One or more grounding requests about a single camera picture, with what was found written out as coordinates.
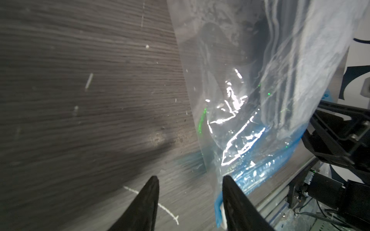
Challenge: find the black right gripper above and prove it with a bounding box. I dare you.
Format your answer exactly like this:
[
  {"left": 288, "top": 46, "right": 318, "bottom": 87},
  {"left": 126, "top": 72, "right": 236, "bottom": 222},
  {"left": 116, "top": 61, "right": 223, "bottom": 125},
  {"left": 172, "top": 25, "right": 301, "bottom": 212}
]
[{"left": 302, "top": 101, "right": 370, "bottom": 185}]

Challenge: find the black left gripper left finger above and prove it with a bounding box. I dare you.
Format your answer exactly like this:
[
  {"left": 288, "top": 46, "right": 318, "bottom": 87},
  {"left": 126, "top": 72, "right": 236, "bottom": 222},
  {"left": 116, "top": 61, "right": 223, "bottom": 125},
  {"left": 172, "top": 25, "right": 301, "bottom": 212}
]
[{"left": 109, "top": 176, "right": 160, "bottom": 231}]

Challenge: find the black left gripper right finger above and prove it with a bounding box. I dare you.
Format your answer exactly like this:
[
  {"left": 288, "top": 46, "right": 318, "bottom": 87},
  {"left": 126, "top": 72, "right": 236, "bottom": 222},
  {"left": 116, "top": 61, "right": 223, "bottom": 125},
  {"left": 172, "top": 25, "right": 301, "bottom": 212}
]
[{"left": 222, "top": 176, "right": 274, "bottom": 231}]

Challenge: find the clear vacuum bag blue zip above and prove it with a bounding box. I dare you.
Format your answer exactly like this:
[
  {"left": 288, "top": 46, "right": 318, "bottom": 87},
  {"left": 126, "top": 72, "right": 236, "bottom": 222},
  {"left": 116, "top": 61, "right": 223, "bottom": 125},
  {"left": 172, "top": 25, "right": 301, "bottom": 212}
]
[{"left": 166, "top": 0, "right": 370, "bottom": 229}]

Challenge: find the grey towel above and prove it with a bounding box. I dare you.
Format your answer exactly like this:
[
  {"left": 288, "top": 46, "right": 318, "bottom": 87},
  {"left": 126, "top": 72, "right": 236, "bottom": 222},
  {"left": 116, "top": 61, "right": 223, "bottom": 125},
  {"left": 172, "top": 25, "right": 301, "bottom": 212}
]
[{"left": 261, "top": 1, "right": 369, "bottom": 139}]

